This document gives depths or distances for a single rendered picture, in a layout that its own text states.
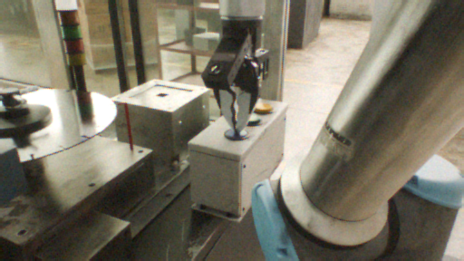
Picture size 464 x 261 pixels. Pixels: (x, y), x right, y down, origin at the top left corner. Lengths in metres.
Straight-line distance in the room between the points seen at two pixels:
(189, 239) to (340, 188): 0.40
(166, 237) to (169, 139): 0.25
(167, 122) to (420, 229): 0.55
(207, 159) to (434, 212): 0.37
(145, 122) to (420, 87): 0.70
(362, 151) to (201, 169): 0.43
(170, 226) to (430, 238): 0.43
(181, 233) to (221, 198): 0.10
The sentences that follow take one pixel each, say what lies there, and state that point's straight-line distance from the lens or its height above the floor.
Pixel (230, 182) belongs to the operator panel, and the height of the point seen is 0.83.
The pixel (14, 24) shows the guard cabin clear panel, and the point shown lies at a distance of 1.47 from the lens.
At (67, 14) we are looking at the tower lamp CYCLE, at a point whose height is 1.09.
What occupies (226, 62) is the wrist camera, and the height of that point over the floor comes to 1.06.
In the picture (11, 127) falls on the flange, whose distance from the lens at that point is 0.67.
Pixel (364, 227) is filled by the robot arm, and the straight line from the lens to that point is 0.39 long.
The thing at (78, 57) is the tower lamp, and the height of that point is 0.99.
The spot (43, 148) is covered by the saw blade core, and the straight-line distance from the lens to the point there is 0.60.
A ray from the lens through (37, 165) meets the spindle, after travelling 0.73.
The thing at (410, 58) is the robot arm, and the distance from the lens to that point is 0.24.
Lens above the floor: 1.20
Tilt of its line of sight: 25 degrees down
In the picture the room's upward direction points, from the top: straight up
